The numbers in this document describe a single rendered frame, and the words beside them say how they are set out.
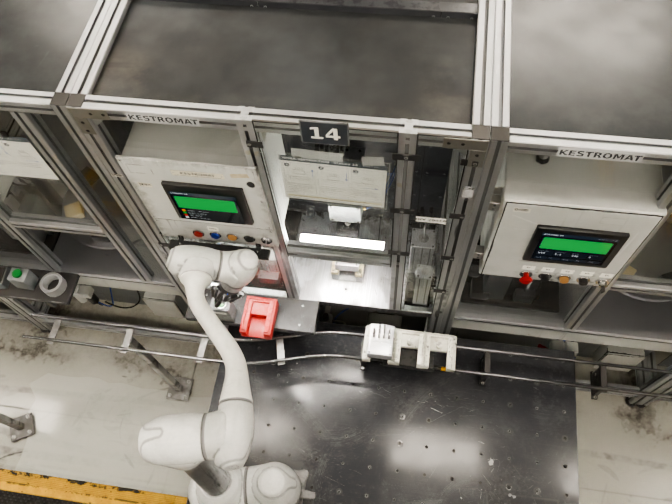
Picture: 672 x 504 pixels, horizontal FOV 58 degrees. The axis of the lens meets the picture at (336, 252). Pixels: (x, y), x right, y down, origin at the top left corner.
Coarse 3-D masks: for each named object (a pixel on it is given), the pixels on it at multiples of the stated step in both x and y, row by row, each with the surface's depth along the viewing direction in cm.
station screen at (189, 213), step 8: (168, 192) 185; (176, 192) 184; (224, 200) 184; (232, 200) 183; (184, 208) 192; (192, 208) 191; (184, 216) 197; (192, 216) 196; (200, 216) 195; (208, 216) 194; (216, 216) 193; (224, 216) 193; (232, 216) 192; (240, 216) 191
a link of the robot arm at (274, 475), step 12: (252, 468) 224; (264, 468) 219; (276, 468) 218; (288, 468) 223; (252, 480) 218; (264, 480) 216; (276, 480) 216; (288, 480) 218; (252, 492) 218; (264, 492) 214; (276, 492) 214; (288, 492) 217
